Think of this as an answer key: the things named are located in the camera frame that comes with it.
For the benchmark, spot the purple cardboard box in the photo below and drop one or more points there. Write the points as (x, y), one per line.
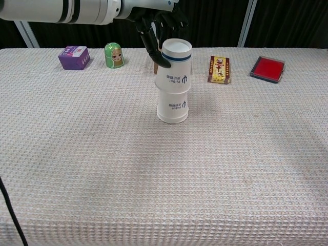
(73, 59)

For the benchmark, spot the yellow and red snack packet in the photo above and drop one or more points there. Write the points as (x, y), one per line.
(219, 70)

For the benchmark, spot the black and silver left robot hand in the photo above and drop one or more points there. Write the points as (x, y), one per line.
(150, 41)

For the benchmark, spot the green nesting doll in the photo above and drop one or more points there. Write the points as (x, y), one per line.
(114, 56)

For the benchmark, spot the beige woven tablecloth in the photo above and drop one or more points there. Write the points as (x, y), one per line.
(128, 166)

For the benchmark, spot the grey slanted frame post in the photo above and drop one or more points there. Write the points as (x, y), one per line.
(28, 36)
(247, 23)

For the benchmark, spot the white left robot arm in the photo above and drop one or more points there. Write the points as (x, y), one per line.
(64, 10)

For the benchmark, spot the red ink pad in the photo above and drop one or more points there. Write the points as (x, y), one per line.
(267, 68)

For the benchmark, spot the brown cardboard box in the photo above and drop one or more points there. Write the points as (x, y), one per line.
(155, 69)

